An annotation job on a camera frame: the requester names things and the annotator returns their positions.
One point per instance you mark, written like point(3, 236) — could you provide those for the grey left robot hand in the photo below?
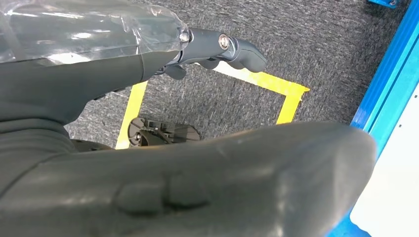
point(82, 85)

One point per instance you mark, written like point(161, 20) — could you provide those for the blue metal shelf rack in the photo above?
point(386, 81)
point(383, 3)

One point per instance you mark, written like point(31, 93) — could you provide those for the black robot foot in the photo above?
point(154, 134)

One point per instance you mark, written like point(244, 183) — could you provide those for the yellow floor tape square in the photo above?
point(288, 98)

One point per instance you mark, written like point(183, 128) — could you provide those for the white plastic tray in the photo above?
point(392, 183)

